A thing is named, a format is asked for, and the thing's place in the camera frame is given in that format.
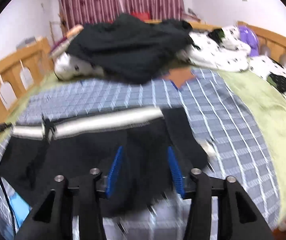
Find pile of black clothes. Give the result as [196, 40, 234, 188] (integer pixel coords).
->
[65, 13, 193, 84]

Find black pants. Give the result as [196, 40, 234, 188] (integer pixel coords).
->
[0, 106, 208, 218]

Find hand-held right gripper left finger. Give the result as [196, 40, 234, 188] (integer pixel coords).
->
[14, 145, 125, 240]

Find wooden bed frame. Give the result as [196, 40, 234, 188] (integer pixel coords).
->
[0, 20, 286, 120]

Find white floral pillow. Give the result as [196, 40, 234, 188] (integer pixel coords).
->
[248, 55, 286, 118]

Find white floral quilt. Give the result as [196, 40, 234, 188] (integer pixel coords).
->
[178, 25, 251, 73]
[54, 54, 106, 80]

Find grey checked blanket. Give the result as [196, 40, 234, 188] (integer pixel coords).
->
[0, 69, 281, 240]

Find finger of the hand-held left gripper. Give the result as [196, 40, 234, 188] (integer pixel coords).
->
[41, 115, 57, 144]

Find purple plush toy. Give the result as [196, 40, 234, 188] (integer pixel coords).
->
[238, 25, 260, 57]

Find purple patterned pillow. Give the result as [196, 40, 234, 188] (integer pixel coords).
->
[49, 24, 84, 55]

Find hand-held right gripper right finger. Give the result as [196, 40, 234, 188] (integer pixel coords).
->
[167, 145, 276, 240]

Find green bed sheet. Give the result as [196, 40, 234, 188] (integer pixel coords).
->
[0, 65, 286, 230]

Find wooden rack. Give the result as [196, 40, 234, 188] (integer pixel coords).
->
[49, 21, 63, 45]

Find red box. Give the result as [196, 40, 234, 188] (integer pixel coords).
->
[130, 11, 150, 20]

